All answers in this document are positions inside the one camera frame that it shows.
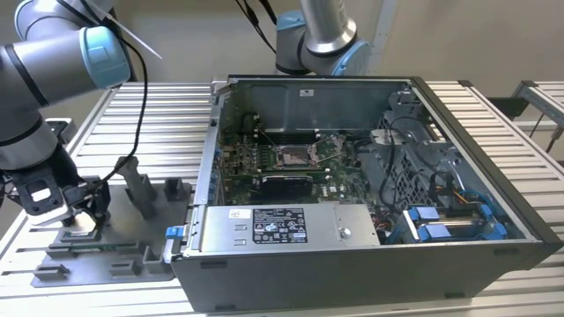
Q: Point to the CPU socket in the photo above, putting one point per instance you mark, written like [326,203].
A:
[291,158]

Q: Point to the blue disk carrier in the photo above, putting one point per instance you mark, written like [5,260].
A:
[426,213]
[434,232]

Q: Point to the blue case latch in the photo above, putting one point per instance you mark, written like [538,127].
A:
[174,232]

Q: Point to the perforated metal drive cage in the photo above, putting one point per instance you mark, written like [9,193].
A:
[410,171]

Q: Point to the silver power supply with label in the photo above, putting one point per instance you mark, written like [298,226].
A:
[221,231]

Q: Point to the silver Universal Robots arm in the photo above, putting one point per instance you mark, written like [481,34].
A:
[45,62]

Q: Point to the neighbouring metal slat table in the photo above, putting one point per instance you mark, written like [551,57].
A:
[542,99]

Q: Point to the green RAM stick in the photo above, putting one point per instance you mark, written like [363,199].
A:
[115,246]

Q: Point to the thin metal locking lever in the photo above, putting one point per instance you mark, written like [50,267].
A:
[267,137]

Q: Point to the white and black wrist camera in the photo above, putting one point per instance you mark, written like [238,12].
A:
[45,208]

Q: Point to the silver CPU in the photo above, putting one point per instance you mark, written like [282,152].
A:
[83,223]

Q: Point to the grey plastic parts rack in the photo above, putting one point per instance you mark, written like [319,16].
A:
[129,264]

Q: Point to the open black PC case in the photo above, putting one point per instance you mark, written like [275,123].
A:
[309,280]

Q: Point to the green motherboard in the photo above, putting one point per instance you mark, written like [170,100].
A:
[343,185]

